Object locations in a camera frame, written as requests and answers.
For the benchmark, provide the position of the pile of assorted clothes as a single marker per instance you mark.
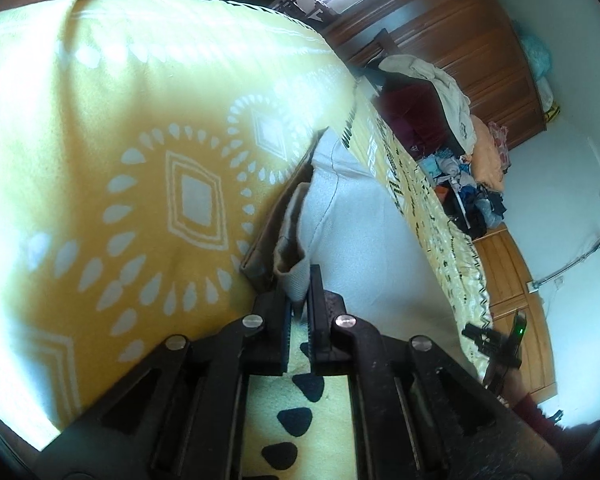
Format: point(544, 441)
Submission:
point(460, 180)

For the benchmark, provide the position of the wooden headboard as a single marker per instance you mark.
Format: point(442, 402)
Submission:
point(510, 280)

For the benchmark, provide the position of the orange folded blanket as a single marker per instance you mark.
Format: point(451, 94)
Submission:
point(485, 155)

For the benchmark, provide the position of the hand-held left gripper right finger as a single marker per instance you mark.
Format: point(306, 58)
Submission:
point(317, 330)

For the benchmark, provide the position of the brown wooden wardrobe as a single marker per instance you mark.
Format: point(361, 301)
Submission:
point(455, 35)

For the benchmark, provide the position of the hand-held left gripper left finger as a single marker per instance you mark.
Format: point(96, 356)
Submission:
point(278, 332)

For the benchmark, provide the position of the light blue plastic bag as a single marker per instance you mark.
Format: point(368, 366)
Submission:
point(534, 55)

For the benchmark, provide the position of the dark red cloth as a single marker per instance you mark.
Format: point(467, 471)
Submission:
point(410, 115)

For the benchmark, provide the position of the wooden chair with high back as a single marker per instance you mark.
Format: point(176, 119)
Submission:
point(380, 47)

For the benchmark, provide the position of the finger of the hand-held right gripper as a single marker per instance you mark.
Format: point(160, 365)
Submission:
point(475, 331)
point(486, 344)

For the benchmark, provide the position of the yellow patterned blanket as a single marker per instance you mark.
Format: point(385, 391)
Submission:
point(105, 135)

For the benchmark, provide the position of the person's right forearm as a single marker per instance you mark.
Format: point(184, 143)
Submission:
point(530, 402)

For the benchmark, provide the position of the cream crumpled cloth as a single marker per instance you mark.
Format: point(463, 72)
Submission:
point(445, 90)

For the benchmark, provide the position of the grey pants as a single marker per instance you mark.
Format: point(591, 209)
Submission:
point(370, 260)

